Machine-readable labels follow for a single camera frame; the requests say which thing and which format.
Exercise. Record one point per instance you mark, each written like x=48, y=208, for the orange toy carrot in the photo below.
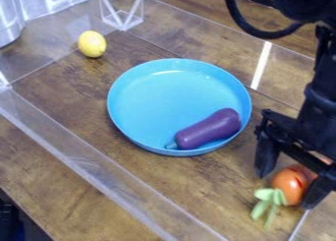
x=288, y=187

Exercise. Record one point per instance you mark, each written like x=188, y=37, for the clear acrylic corner bracket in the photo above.
x=120, y=19

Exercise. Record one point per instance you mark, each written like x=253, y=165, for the clear acrylic enclosure wall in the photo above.
x=88, y=185

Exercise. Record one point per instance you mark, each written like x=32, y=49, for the grey white curtain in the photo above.
x=16, y=12

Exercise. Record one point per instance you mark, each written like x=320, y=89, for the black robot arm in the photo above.
x=319, y=12

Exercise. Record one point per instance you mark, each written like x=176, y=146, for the yellow toy lemon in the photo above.
x=92, y=44

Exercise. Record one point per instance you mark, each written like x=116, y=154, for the purple toy eggplant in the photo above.
x=220, y=126

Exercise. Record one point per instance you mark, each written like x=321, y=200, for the blue round tray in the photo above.
x=164, y=95

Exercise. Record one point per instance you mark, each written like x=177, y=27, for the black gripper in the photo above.
x=295, y=136

